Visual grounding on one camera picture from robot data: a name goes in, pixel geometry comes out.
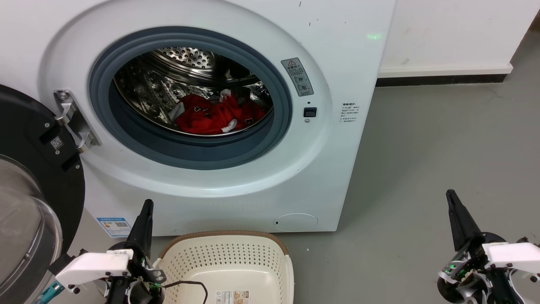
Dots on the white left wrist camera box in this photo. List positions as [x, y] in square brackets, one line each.
[90, 267]

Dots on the white and black baseboard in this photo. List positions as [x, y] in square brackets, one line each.
[443, 76]

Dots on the black glass washer door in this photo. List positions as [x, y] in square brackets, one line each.
[25, 126]

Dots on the printed paper product label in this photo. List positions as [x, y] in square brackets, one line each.
[232, 297]

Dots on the white QR code sticker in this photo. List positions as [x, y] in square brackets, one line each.
[57, 142]

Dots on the red garment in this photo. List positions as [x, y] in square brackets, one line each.
[202, 118]

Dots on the round white filter cover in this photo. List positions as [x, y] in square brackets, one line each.
[295, 222]

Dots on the blue white energy label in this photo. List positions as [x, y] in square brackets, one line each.
[114, 226]

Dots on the metal door hinge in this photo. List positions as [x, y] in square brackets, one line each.
[67, 110]

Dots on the cream perforated laundry basket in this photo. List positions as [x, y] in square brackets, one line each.
[236, 261]

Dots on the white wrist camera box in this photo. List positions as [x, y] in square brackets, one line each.
[90, 267]
[512, 255]

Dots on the small printed text sticker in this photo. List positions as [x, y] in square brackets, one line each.
[349, 115]

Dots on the black door latch socket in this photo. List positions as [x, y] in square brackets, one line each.
[310, 112]

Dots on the grey rubber door gasket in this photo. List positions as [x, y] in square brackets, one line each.
[190, 157]

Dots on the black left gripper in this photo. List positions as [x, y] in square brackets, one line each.
[135, 289]

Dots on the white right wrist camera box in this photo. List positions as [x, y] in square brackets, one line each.
[512, 255]

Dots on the stainless steel washing machine drum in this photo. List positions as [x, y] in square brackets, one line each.
[156, 90]

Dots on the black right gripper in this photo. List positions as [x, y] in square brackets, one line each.
[468, 278]

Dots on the grey warning sticker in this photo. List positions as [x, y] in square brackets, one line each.
[298, 77]

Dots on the white front-load washing machine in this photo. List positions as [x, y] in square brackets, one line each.
[337, 42]

